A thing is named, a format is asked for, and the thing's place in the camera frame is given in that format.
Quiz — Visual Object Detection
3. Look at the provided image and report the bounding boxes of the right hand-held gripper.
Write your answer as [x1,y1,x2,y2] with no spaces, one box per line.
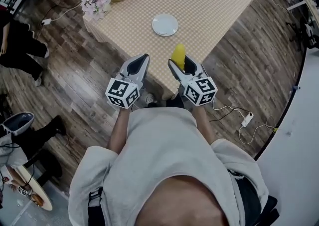
[167,54,219,107]

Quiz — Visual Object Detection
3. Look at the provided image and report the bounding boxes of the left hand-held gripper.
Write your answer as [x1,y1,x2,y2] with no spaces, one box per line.
[105,53,151,109]

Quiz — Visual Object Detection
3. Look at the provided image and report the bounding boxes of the white round plate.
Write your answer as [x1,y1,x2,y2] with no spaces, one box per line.
[152,13,179,36]

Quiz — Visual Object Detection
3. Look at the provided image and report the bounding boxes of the person's right forearm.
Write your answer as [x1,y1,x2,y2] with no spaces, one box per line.
[193,105,216,146]

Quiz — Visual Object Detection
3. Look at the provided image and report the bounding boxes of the person's left forearm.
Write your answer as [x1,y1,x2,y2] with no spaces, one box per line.
[106,108,130,156]

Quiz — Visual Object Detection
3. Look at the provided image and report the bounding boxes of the person's left white shoe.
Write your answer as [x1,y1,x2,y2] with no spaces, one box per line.
[144,92,157,107]

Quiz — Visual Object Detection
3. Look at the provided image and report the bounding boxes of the person's black trousers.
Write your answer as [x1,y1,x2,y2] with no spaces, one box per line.
[166,94,185,108]

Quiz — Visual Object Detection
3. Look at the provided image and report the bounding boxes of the table with checkered tablecloth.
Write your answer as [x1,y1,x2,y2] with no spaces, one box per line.
[82,0,257,100]

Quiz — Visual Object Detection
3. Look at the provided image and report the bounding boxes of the white power strip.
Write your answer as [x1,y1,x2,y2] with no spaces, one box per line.
[241,112,254,128]

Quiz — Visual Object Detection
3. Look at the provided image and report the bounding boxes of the pink flower bouquet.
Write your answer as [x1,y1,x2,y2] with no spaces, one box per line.
[81,0,112,21]

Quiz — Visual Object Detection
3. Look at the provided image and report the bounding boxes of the person's chin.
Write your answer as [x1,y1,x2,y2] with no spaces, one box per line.
[136,175,226,226]

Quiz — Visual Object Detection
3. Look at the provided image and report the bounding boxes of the wooden desk with white legs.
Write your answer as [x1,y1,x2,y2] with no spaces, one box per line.
[286,0,319,25]

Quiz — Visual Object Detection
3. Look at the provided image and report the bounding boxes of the round wooden table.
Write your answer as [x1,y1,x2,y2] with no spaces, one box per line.
[7,165,53,211]

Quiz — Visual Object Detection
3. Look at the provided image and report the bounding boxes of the black mesh office chair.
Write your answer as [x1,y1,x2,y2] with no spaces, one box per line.
[254,195,280,226]

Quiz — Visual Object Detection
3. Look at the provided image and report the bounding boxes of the white power cable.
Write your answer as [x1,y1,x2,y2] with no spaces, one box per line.
[211,105,246,119]

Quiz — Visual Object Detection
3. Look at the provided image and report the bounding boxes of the thin white cable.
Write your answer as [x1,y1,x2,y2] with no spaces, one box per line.
[238,115,277,145]

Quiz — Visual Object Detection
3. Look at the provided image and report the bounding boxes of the black shoulder strap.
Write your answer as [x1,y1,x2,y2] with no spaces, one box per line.
[228,170,262,226]
[87,187,104,226]

